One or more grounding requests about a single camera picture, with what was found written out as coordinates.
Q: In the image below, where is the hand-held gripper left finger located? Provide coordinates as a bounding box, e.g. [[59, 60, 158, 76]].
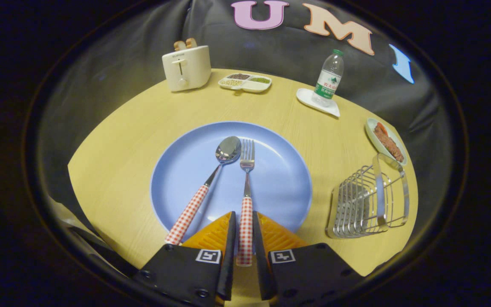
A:
[[133, 211, 237, 307]]

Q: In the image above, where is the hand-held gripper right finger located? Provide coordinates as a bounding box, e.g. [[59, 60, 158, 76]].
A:
[[252, 211, 363, 307]]

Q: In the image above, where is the fork with red checkered handle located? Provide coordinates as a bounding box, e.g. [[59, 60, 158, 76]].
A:
[[236, 139, 255, 267]]

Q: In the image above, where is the spoon with red checkered handle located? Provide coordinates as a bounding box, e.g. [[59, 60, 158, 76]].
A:
[[165, 136, 243, 246]]

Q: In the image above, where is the blue round plate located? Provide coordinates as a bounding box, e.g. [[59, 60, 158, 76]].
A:
[[150, 121, 313, 246]]

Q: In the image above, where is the white square coaster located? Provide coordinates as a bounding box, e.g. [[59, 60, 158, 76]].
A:
[[296, 88, 341, 118]]

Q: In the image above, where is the pale green oval dish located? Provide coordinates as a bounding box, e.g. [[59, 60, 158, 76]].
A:
[[365, 118, 408, 166]]

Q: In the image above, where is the white divided dish of grains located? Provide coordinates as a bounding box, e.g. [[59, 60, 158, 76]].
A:
[[218, 73, 272, 94]]

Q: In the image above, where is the brown cooked meat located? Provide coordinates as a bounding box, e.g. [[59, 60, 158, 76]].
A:
[[373, 123, 404, 162]]

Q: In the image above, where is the clear plastic water bottle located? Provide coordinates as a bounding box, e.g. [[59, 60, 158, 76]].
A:
[[312, 49, 345, 108]]

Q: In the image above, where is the cream white toaster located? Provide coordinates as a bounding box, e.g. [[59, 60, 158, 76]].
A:
[[162, 45, 212, 92]]

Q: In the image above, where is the metal wire cutlery basket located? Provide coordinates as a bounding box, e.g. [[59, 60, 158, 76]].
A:
[[326, 153, 410, 238]]

